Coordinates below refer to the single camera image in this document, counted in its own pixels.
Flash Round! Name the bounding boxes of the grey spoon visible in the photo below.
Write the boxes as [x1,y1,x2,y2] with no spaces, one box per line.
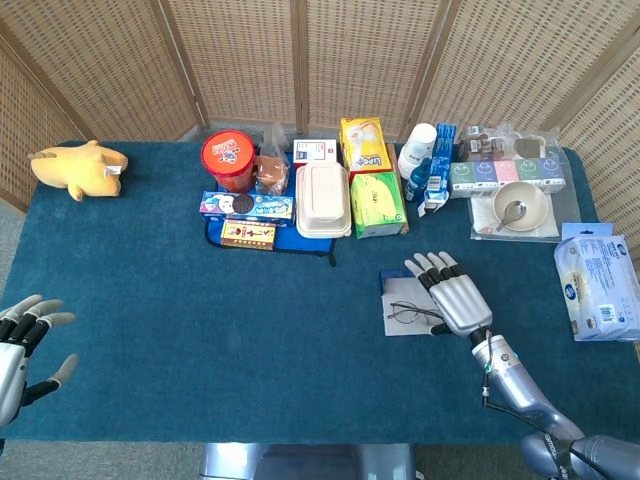
[495,200,528,232]

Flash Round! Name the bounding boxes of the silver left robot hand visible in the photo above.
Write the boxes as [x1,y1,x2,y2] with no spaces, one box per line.
[0,294,80,429]

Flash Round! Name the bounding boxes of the beige lidded lunch box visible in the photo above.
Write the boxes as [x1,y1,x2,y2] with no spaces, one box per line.
[295,161,353,240]

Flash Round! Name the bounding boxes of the blue glasses case white lining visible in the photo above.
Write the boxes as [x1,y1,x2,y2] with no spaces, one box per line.
[378,269,454,338]

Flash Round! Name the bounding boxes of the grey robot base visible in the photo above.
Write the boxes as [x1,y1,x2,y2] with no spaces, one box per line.
[198,442,421,480]

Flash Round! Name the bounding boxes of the blue spray bottle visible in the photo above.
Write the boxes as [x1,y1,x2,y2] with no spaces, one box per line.
[403,157,432,203]

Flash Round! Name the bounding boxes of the woven wicker folding screen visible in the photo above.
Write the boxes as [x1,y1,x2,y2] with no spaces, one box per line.
[0,0,640,261]

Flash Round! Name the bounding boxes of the row of small boxes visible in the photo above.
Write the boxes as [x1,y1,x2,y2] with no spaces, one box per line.
[448,157,567,200]

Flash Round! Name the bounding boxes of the clear plastic packet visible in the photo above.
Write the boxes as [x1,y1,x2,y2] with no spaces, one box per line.
[512,128,564,162]

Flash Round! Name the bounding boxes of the clear bag of pastries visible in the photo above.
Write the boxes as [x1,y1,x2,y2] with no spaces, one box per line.
[253,122,292,197]

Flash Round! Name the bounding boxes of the green tissue pack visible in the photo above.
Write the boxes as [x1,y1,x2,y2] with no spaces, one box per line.
[349,171,410,240]

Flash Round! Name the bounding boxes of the clear zip bag white cloth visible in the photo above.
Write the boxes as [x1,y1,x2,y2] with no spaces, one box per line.
[469,192,584,245]

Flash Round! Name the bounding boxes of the blue white open carton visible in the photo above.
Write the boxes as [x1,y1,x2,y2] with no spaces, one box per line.
[417,123,458,219]

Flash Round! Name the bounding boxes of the large blue white wipes pack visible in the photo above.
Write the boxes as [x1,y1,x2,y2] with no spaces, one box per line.
[553,222,640,343]

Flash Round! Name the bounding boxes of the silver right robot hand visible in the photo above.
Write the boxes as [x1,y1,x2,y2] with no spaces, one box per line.
[403,251,494,337]

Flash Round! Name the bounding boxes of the blue cookie box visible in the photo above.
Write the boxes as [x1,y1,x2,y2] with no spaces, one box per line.
[199,190,296,226]

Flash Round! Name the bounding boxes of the red snack tub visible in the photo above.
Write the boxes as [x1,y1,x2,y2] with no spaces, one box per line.
[200,130,257,194]

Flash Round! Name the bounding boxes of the yellow plush toy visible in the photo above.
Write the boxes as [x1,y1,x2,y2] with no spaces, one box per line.
[28,140,130,202]

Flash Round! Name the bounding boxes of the small white red box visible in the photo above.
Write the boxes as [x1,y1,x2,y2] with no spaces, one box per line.
[292,138,338,167]

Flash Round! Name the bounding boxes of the thin wire eyeglasses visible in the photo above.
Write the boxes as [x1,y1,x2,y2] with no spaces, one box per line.
[387,301,446,324]

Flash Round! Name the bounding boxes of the clear bag brown snacks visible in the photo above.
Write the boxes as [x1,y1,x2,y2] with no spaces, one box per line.
[457,124,516,162]

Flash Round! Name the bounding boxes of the blue carpet table cover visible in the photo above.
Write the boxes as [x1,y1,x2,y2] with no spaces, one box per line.
[0,139,640,446]

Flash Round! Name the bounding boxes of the yellow tea box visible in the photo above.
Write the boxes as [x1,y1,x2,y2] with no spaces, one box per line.
[340,117,393,176]

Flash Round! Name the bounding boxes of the beige bowl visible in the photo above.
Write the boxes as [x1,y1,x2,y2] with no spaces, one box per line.
[493,181,550,233]

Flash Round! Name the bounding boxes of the small yellow red box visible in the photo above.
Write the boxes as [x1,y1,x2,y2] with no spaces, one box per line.
[219,219,278,251]

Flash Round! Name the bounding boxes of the white bottle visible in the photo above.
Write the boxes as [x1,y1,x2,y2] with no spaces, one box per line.
[397,122,438,180]

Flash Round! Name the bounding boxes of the blue flat tray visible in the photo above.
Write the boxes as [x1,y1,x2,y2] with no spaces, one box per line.
[205,179,338,268]

